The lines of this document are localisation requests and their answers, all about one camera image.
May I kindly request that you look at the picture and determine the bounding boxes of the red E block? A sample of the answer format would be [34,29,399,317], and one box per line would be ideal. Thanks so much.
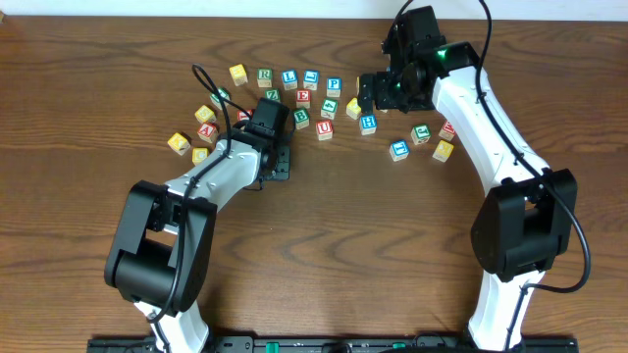
[295,89,312,109]

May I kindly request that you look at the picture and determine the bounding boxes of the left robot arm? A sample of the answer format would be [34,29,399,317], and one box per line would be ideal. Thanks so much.
[104,122,291,352]

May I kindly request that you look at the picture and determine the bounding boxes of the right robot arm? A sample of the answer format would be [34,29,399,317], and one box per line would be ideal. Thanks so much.
[358,38,582,351]

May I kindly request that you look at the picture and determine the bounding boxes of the red I block sideways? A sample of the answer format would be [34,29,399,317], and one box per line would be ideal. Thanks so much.
[237,110,253,121]

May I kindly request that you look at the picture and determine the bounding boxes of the yellow O block centre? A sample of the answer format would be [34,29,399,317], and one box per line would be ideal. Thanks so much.
[345,97,362,120]

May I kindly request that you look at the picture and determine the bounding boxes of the blue P block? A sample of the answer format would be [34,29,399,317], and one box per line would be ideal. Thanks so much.
[327,77,342,98]

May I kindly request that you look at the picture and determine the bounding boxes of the green B block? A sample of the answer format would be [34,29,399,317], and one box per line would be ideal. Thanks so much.
[293,108,310,129]

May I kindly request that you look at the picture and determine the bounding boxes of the green Z block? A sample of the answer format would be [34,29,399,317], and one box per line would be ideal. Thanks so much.
[264,88,282,103]

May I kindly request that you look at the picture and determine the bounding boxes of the blue H block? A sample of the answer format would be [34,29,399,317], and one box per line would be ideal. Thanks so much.
[359,115,378,135]

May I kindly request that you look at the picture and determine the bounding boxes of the green J block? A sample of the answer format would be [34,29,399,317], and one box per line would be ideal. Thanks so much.
[411,124,432,145]

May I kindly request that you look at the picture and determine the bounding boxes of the red U block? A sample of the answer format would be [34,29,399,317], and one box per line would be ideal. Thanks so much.
[316,120,334,141]

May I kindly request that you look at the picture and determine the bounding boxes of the blue L block rotated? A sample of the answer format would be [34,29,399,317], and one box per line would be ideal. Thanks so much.
[303,70,320,91]

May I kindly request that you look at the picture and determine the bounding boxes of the green R block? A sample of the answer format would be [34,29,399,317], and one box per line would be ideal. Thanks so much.
[257,68,273,88]

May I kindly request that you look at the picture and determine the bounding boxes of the blue L block upright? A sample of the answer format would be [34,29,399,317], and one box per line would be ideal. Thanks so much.
[281,70,298,90]

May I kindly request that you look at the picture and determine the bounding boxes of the red M block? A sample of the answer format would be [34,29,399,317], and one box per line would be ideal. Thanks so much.
[439,121,455,141]

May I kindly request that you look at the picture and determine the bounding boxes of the green 7 block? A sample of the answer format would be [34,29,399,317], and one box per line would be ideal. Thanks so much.
[210,87,231,110]

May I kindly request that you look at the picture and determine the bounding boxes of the red A block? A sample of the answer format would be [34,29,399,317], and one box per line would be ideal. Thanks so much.
[197,123,219,144]

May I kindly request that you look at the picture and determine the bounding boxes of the blue I block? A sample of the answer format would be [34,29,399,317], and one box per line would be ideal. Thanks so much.
[390,140,410,162]

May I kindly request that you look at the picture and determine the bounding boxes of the yellow W block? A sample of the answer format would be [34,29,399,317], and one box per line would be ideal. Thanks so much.
[229,64,248,86]

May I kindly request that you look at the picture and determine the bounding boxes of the yellow S block left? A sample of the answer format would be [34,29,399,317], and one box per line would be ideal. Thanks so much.
[194,105,217,124]

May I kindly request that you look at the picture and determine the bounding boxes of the yellow X block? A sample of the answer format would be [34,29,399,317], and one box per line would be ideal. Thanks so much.
[433,140,454,163]

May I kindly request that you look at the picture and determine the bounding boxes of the yellow C block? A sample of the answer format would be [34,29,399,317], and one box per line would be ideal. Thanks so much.
[191,147,210,166]

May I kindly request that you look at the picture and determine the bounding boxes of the yellow K block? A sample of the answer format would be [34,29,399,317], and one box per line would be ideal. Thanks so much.
[167,132,191,156]

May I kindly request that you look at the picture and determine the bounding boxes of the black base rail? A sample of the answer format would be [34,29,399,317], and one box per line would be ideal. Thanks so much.
[86,334,580,353]

